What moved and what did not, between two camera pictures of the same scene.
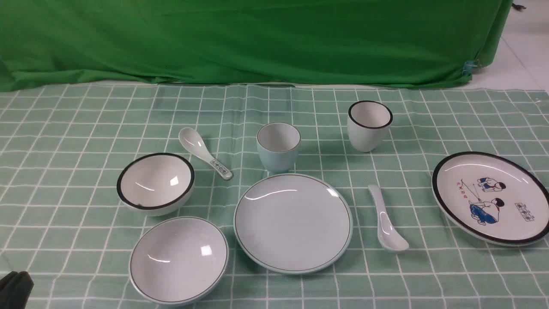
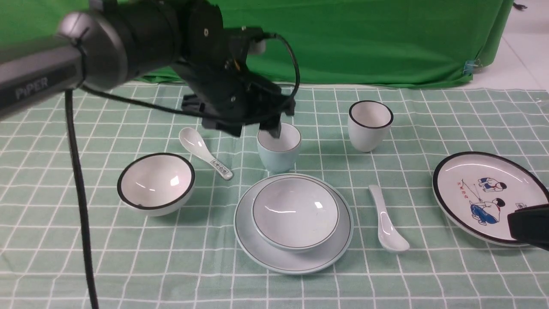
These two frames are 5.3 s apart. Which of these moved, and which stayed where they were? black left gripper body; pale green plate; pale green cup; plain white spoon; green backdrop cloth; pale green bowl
Moved: pale green bowl; black left gripper body
Stayed: green backdrop cloth; pale green plate; plain white spoon; pale green cup
